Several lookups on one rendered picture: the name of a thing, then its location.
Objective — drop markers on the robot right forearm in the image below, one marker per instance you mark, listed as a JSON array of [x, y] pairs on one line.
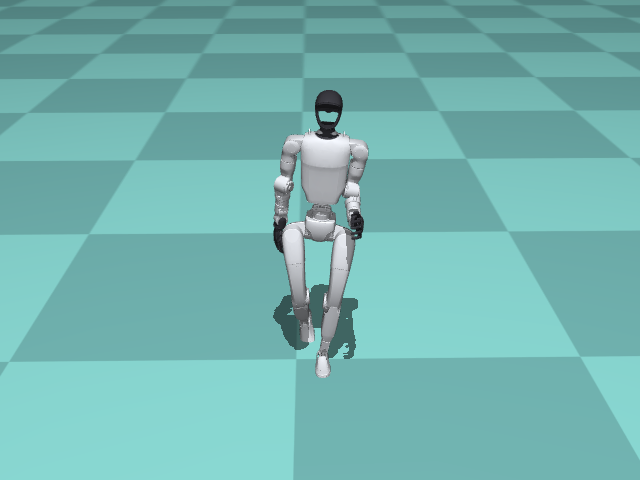
[[281, 206]]

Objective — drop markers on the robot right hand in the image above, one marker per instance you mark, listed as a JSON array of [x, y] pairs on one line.
[[278, 233]]

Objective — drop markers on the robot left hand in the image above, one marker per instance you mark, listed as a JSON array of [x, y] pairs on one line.
[[357, 223]]

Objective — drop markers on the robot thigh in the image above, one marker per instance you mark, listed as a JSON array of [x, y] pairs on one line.
[[341, 260], [294, 255]]

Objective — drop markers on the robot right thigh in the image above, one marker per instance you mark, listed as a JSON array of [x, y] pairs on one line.
[[294, 255]]

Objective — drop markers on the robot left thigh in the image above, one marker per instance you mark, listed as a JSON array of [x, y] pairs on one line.
[[341, 260]]

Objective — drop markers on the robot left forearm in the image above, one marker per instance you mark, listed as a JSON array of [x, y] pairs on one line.
[[352, 204]]

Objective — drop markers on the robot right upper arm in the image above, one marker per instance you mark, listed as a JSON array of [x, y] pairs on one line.
[[292, 146]]

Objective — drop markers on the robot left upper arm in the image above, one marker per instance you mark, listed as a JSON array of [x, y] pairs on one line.
[[359, 152]]

